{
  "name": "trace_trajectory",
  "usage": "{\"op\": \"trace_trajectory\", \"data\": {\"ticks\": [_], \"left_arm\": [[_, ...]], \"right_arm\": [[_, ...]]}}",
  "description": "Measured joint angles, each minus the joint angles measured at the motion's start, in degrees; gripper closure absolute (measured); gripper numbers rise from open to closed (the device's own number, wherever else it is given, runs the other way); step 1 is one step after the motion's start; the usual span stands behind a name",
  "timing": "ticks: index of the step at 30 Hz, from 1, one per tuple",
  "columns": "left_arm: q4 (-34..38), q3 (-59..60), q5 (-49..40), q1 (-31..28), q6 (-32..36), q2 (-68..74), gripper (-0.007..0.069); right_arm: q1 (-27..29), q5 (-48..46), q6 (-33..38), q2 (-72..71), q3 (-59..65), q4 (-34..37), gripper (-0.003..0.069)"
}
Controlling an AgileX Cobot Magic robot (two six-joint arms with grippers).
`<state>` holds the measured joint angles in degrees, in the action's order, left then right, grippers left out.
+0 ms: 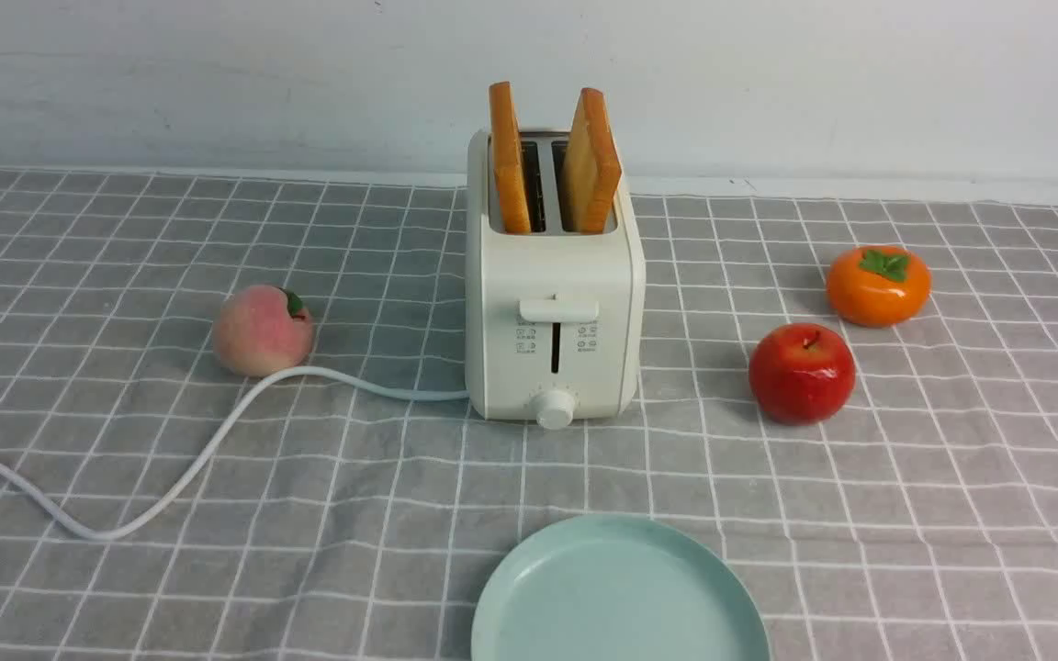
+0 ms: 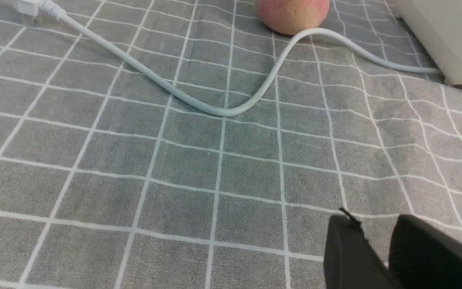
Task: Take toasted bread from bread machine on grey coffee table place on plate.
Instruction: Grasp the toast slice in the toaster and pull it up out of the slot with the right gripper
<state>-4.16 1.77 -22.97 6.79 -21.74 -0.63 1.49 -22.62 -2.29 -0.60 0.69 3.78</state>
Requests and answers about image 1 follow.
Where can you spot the toast slice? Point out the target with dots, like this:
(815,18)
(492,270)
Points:
(507,160)
(591,170)

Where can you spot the white two-slot toaster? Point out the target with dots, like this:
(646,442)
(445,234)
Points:
(553,317)

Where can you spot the pink peach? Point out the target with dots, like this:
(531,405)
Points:
(262,330)

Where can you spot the light green plate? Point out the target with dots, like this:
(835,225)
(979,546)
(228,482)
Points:
(608,587)

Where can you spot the red apple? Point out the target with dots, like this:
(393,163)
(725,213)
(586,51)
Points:
(801,373)

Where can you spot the orange persimmon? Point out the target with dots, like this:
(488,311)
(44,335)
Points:
(878,285)

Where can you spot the grey checked tablecloth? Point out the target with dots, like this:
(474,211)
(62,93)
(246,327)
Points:
(920,522)

